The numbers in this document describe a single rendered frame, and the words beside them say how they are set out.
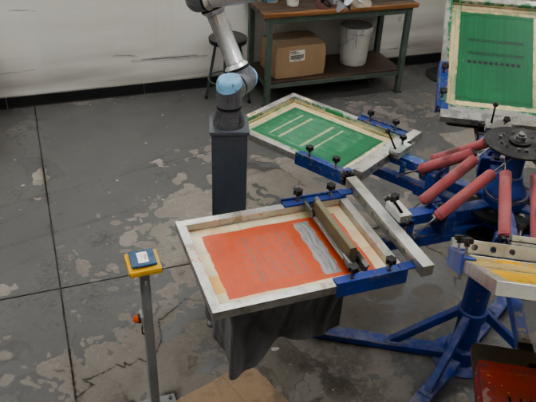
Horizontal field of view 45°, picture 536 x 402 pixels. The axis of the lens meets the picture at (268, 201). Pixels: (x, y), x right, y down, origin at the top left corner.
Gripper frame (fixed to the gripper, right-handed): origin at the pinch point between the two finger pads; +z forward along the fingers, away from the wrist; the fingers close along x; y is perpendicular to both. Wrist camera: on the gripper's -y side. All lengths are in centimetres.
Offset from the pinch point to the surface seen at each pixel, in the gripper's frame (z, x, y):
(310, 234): 40, 2, 90
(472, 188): 82, 17, 36
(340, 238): 46, 20, 86
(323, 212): 38, 5, 80
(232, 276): 18, 20, 122
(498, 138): 82, 9, 10
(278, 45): 5, -314, -47
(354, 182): 48, -17, 58
